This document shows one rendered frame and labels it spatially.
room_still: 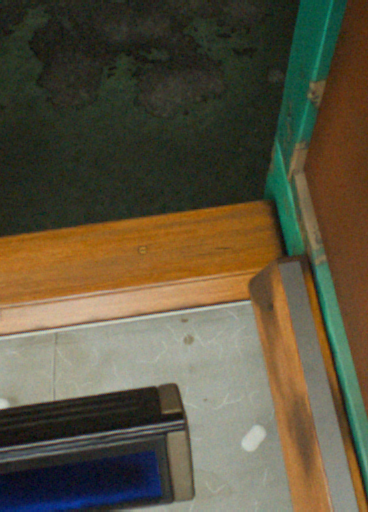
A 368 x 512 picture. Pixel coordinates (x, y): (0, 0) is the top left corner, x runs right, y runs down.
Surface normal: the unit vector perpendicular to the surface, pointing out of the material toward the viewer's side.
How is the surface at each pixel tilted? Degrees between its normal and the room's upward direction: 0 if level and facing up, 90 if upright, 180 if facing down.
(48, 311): 45
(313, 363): 0
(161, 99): 0
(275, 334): 67
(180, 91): 0
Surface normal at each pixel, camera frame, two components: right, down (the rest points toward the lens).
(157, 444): 0.13, 0.54
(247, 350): 0.00, -0.42
